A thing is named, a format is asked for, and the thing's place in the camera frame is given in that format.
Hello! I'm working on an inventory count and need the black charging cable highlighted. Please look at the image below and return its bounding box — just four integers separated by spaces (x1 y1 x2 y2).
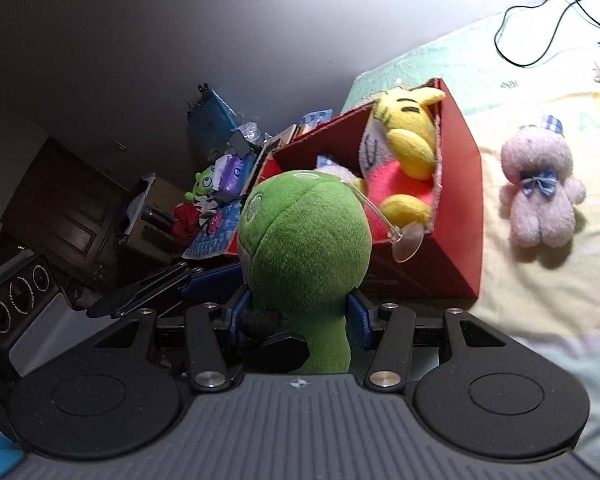
493 0 600 68

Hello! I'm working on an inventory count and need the white bunny plush blue bow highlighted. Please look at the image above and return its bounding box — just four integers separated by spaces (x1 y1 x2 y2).
315 155 360 185

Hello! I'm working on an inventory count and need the stack of books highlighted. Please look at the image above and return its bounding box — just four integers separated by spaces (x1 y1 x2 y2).
250 124 299 179

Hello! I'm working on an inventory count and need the purple tissue pack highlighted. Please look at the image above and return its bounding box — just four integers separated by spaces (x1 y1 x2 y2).
212 153 254 196

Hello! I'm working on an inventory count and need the red cardboard box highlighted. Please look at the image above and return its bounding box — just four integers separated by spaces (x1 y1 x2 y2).
226 77 484 300

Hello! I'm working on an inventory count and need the blue patterned cloth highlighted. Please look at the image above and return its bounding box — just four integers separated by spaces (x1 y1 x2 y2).
182 200 242 260

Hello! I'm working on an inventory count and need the yellow tiger plush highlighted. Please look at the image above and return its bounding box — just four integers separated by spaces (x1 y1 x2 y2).
358 86 445 228

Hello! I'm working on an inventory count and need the green frog toy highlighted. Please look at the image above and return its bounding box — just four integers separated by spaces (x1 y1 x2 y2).
185 166 214 203

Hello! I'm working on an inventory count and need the blue bag with clips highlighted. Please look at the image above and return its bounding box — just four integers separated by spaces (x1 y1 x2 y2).
186 82 238 159

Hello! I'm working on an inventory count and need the red plush toy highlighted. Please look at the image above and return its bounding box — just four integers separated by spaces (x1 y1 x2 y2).
171 202 199 246

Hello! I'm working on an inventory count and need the pastel cartoon bed sheet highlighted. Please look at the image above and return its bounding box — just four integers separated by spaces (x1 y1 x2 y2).
346 0 600 472

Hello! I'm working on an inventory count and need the green pea plush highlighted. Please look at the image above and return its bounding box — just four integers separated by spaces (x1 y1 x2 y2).
237 170 373 374

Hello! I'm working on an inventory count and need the dark wooden cabinet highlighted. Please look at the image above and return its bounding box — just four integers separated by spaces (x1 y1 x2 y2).
1 138 173 288

